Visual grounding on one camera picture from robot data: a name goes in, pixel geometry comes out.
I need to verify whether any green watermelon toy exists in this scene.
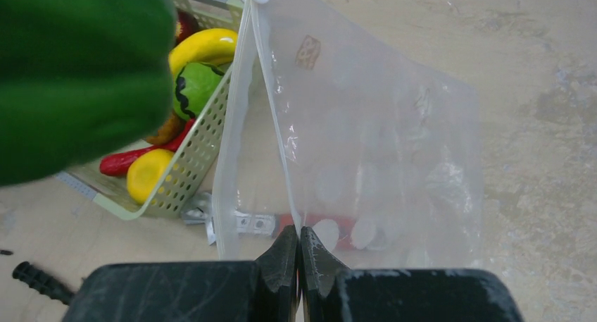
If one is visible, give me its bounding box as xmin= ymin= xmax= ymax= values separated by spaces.
xmin=173 ymin=62 xmax=225 ymax=121

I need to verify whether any red handled adjustable wrench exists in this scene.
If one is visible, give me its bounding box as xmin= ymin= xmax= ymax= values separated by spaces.
xmin=181 ymin=192 xmax=388 ymax=251

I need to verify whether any orange fruit toy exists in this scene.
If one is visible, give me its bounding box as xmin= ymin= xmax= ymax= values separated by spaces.
xmin=144 ymin=111 xmax=186 ymax=145

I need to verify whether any dark red apple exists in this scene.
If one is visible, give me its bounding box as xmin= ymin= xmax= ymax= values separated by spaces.
xmin=175 ymin=10 xmax=201 ymax=45

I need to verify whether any yellow lemon toy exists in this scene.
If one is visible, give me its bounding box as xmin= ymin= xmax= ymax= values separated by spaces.
xmin=126 ymin=149 xmax=174 ymax=204

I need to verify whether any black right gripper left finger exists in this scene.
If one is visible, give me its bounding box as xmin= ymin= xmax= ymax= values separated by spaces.
xmin=63 ymin=225 xmax=299 ymax=321

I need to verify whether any pale green perforated basket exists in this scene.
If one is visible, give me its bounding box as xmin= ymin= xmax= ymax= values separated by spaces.
xmin=55 ymin=0 xmax=242 ymax=221

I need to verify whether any black hammer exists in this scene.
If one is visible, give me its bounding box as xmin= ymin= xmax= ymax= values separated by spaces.
xmin=12 ymin=261 xmax=75 ymax=306

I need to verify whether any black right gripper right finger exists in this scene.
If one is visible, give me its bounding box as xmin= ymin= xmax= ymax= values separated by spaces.
xmin=299 ymin=227 xmax=524 ymax=321

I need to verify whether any yellow banana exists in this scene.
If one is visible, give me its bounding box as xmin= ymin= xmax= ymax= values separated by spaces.
xmin=169 ymin=28 xmax=238 ymax=78

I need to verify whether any red chili pepper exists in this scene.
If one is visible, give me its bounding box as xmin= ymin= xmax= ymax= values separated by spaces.
xmin=99 ymin=119 xmax=195 ymax=177

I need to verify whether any clear zip top bag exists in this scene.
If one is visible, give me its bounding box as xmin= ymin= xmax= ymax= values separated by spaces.
xmin=213 ymin=0 xmax=483 ymax=268

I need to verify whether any green bell pepper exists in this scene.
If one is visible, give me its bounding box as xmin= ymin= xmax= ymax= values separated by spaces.
xmin=1 ymin=0 xmax=177 ymax=186

